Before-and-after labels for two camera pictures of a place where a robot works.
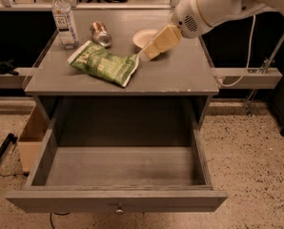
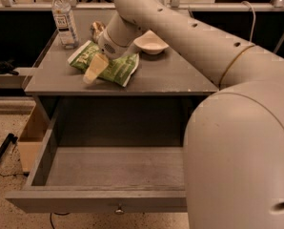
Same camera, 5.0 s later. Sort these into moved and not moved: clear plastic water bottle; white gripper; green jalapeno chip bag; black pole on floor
Moved: white gripper
Not moved: black pole on floor; clear plastic water bottle; green jalapeno chip bag
